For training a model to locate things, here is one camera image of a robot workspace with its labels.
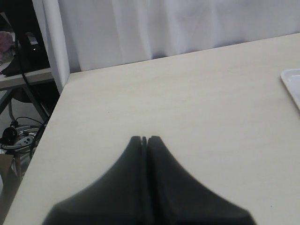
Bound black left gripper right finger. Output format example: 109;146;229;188
146;136;256;225

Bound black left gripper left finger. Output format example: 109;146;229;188
43;136;147;225

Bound grey side table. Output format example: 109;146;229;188
0;67;56;118

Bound white backdrop curtain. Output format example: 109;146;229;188
59;0;300;72

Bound black device on side table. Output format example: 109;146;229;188
18;31;50;73

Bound white rectangular tray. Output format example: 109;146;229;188
280;68;300;110

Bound pink crumpled cloth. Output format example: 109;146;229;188
0;31;14;65

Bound tangled floor cables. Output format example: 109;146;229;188
0;116;47;154

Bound white corner post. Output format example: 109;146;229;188
33;0;70;93

